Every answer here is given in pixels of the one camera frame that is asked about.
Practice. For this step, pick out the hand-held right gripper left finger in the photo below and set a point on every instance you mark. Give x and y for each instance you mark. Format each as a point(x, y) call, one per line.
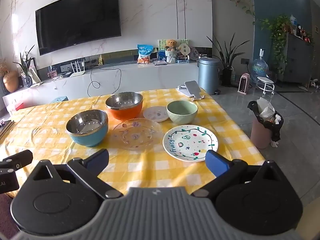
point(98, 159)

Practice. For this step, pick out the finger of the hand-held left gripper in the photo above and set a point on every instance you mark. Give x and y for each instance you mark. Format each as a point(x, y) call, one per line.
point(21, 158)

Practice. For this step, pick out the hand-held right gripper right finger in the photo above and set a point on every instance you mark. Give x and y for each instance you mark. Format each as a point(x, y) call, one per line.
point(216, 163)

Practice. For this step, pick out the blue steel bowl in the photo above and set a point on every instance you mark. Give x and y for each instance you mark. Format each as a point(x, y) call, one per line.
point(87, 133)

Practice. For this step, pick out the white fruit-print plate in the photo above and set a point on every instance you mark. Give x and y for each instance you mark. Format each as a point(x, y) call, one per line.
point(190, 142)

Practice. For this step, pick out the clear glass printed plate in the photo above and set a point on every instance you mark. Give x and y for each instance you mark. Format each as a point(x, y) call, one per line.
point(137, 135)

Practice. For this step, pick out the orange steel bowl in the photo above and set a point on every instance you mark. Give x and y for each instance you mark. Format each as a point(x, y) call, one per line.
point(125, 111)

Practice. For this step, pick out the green ceramic bowl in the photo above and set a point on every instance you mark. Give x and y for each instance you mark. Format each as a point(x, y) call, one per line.
point(182, 116)

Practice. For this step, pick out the small white printed plate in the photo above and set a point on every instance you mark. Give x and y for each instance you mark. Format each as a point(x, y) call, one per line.
point(155, 113)

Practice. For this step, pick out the plain clear glass plate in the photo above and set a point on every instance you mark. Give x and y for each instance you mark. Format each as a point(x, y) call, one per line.
point(47, 140)

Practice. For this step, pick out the yellow checked tablecloth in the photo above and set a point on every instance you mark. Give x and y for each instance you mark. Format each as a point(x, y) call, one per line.
point(140, 165)

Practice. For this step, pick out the red box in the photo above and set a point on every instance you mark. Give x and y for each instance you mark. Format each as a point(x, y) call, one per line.
point(19, 105)

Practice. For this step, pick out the pink waste bin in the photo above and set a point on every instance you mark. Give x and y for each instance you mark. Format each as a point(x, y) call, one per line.
point(261, 135)

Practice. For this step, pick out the brown round vase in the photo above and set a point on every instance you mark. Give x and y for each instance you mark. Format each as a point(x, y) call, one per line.
point(10, 82)

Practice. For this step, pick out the plant in blue vase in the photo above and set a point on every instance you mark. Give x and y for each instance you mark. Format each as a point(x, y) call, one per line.
point(27, 80)

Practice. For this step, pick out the white phone stand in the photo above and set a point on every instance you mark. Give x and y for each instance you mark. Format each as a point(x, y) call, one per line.
point(192, 88)

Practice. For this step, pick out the pink space heater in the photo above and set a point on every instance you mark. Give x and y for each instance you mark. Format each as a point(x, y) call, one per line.
point(243, 85)

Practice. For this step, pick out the grey-blue pedal bin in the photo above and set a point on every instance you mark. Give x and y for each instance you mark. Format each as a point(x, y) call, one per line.
point(208, 76)

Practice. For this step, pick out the potted snake plant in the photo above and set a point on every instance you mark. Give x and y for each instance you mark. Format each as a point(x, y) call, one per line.
point(227, 76)

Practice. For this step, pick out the white router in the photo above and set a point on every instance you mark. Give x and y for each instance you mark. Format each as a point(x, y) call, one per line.
point(77, 73)

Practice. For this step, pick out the white marble TV cabinet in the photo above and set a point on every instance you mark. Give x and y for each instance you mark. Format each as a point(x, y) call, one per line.
point(140, 77)

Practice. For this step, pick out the white round stool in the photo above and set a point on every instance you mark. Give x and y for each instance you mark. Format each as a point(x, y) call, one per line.
point(265, 80)

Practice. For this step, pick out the blue water jug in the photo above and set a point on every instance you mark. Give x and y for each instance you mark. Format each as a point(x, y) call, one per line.
point(259, 67)

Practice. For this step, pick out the small blue box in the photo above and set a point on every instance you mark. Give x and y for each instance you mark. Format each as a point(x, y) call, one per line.
point(182, 59)

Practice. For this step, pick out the decorative display plate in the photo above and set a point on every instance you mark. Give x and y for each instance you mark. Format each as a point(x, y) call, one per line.
point(194, 53)

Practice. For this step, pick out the grey tablet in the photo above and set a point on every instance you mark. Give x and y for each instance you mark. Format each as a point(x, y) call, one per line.
point(160, 62)

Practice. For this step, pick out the blue snack bag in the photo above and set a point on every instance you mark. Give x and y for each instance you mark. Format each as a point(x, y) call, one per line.
point(145, 53)

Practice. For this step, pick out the white woven basket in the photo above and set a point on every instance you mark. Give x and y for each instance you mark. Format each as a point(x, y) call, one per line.
point(171, 56)

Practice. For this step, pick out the round hand fan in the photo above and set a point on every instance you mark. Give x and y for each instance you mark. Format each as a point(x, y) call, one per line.
point(184, 48)

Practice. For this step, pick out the brown teddy bear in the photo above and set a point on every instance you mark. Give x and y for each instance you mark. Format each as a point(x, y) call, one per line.
point(171, 44)

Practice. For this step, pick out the green painted picture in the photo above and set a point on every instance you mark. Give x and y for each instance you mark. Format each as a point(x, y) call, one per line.
point(161, 45)

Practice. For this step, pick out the grey drawer cabinet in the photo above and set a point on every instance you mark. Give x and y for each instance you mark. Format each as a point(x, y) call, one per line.
point(297, 60)

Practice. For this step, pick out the black television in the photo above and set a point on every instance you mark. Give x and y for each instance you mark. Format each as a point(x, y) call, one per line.
point(77, 20)

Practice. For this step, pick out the trailing pothos plant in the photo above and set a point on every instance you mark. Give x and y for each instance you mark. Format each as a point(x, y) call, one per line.
point(278, 35)

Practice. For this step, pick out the black picture frame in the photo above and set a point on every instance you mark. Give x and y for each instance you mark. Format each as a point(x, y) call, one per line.
point(35, 72)

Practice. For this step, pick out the wall socket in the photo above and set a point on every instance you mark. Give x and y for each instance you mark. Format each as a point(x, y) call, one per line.
point(245, 61)

